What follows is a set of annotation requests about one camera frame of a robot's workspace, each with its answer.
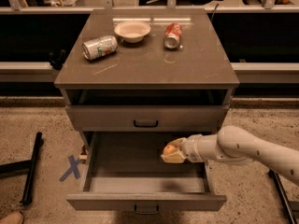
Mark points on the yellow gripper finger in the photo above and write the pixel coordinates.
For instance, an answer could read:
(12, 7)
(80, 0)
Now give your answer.
(175, 157)
(177, 142)

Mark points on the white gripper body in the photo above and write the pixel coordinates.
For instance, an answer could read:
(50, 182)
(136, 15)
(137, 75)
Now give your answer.
(191, 147)

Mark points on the orange fruit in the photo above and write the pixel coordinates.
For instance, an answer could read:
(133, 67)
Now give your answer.
(168, 149)

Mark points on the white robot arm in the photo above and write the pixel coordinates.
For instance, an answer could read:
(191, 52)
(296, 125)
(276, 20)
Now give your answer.
(233, 145)

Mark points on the open grey middle drawer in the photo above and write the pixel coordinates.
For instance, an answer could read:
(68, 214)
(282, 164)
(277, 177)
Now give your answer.
(125, 172)

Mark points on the grey drawer cabinet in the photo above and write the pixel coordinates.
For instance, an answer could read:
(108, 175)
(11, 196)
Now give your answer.
(197, 73)

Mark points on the closed grey top drawer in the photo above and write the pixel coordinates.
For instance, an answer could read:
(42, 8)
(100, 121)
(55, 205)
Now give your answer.
(123, 118)

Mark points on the black metal bar right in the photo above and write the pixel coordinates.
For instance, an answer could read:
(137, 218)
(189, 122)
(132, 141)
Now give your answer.
(291, 208)

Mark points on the blue tape cross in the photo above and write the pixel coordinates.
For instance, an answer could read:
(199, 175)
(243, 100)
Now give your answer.
(73, 169)

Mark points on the red soda can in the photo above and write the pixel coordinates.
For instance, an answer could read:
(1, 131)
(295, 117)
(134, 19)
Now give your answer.
(172, 36)

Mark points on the white ceramic bowl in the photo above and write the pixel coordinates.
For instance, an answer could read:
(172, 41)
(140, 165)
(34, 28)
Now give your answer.
(132, 31)

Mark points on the white green soda can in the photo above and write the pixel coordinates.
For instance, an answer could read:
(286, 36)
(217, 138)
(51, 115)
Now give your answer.
(99, 47)

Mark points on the black clamp object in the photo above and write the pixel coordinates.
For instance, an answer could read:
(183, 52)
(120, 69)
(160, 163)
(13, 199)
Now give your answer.
(57, 59)

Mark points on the black metal stand left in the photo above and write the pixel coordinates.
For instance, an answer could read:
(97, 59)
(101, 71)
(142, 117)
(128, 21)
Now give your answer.
(27, 167)

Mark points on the tan shoe tip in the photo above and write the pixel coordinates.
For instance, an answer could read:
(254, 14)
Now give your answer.
(13, 218)

